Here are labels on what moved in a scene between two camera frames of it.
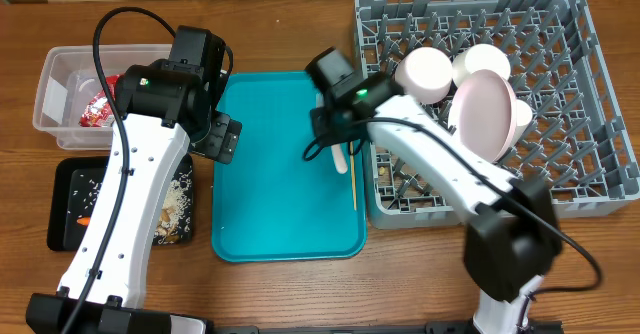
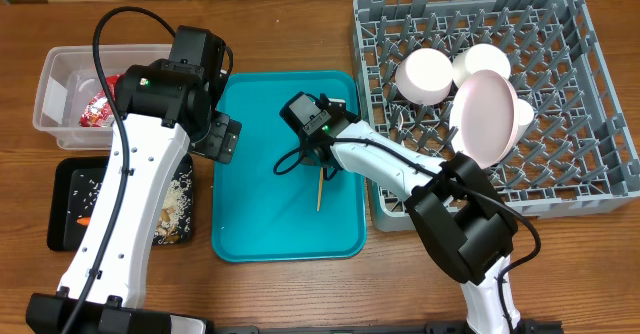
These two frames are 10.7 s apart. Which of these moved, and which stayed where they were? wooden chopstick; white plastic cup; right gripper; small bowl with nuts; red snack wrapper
Moved: right gripper; wooden chopstick
Stayed: small bowl with nuts; red snack wrapper; white plastic cup
